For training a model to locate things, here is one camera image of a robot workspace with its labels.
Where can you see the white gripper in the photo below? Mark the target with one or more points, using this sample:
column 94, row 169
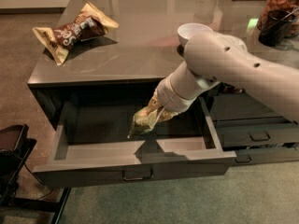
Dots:
column 169, row 97

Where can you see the green jalapeno chip bag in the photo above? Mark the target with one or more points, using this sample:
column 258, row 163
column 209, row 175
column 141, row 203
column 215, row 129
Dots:
column 145, row 120

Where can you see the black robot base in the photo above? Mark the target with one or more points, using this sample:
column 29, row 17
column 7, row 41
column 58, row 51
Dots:
column 15, row 148

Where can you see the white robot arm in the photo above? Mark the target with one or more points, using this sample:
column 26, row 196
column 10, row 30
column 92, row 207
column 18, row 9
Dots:
column 211, row 58

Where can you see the snack bag in right drawer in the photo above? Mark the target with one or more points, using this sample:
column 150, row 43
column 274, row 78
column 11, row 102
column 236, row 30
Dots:
column 226, row 88

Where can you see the closed right middle drawer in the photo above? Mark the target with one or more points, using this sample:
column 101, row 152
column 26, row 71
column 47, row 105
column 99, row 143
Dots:
column 258, row 135

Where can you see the closed drawer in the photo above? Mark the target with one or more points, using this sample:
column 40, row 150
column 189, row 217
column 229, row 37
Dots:
column 258, row 135
column 266, row 155

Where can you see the closed right bottom drawer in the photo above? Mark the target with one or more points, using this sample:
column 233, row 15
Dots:
column 266, row 155

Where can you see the open grey top drawer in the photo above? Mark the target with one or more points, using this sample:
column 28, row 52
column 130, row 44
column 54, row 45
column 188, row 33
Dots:
column 91, row 147

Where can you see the brown and yellow chip bag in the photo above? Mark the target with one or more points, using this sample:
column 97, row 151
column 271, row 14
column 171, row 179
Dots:
column 88, row 24

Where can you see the white ceramic bowl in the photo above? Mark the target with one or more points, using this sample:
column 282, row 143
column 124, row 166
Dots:
column 194, row 31

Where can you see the grey counter cabinet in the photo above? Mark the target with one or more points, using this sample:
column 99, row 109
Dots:
column 128, row 63

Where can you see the dark cup on counter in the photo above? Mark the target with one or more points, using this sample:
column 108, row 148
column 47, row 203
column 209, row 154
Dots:
column 276, row 26

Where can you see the glass jar of nuts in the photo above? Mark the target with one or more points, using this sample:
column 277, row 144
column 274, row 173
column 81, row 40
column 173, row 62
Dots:
column 285, row 5

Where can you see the metal drawer handle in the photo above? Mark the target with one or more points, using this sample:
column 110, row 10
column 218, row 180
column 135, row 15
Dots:
column 132, row 176

